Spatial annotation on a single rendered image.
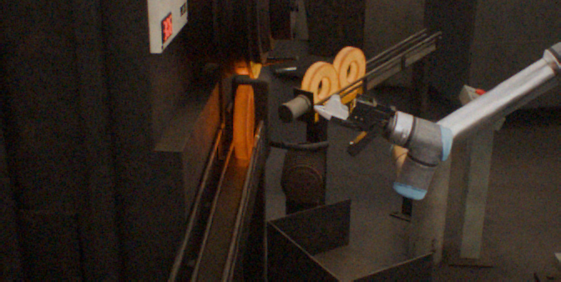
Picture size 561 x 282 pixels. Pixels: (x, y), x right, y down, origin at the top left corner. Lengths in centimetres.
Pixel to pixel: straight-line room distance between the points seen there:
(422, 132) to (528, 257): 104
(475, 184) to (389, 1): 199
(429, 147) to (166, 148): 82
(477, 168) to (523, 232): 50
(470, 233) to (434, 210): 19
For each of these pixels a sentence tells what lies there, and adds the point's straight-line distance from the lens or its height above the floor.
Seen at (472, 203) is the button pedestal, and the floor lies 23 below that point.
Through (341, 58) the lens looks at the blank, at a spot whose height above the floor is 78.
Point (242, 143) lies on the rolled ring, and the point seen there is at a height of 73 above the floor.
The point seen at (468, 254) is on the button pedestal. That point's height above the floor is 2.
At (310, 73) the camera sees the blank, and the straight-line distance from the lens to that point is 228.
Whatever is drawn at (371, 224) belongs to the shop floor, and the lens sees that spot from 302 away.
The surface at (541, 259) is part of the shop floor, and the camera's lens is 294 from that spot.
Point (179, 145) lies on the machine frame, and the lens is 146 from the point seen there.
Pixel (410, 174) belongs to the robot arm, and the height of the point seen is 58.
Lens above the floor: 143
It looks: 21 degrees down
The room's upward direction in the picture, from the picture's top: straight up
